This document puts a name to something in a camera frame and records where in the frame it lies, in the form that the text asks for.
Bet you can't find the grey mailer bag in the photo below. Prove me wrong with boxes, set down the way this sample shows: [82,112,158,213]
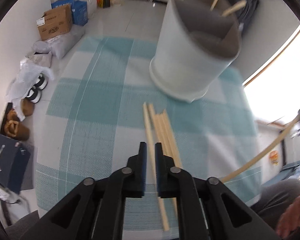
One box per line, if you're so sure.
[32,26,85,59]

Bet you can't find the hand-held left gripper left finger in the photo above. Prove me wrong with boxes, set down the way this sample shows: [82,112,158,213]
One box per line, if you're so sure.
[20,142,147,240]

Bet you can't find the black backpack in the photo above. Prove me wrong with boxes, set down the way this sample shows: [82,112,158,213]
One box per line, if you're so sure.
[212,0,260,37]

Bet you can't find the black white sneaker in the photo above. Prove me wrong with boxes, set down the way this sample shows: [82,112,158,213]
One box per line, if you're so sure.
[25,86,42,104]
[34,73,48,90]

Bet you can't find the beige mailer bag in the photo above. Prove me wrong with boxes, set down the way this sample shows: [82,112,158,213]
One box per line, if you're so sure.
[26,51,53,68]

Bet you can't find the person's right hand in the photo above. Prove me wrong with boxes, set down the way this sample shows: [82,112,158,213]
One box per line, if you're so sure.
[276,194,300,240]

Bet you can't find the white plastic bag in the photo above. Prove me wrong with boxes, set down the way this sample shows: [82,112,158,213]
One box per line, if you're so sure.
[6,60,55,120]

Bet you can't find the teal checkered tablecloth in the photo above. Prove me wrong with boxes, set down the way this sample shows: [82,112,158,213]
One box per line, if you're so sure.
[36,37,263,233]

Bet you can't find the pile of wooden chopsticks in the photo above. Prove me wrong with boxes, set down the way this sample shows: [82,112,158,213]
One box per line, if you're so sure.
[148,103,183,217]

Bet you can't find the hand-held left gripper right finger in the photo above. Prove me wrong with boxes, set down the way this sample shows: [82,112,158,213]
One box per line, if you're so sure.
[156,142,282,240]

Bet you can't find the person's grey trouser leg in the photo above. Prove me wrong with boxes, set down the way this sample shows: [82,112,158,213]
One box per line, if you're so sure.
[251,179,300,222]

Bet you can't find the blue cardboard box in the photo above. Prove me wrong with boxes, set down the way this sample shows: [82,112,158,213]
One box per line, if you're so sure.
[51,0,88,26]

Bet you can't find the brown slipper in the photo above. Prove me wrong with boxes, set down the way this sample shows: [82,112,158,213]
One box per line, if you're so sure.
[5,110,22,124]
[20,97,36,117]
[4,119,30,141]

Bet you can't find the white grey utensil holder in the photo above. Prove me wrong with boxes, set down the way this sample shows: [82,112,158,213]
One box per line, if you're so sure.
[149,0,243,103]

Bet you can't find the dark blue shoe box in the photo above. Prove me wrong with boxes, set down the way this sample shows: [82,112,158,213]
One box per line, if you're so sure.
[0,132,32,194]

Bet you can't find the brown cardboard box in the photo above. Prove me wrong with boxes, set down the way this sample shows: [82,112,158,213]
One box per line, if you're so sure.
[36,4,73,41]

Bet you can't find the orange snack packet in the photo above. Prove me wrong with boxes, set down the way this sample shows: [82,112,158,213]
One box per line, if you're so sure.
[269,150,280,166]

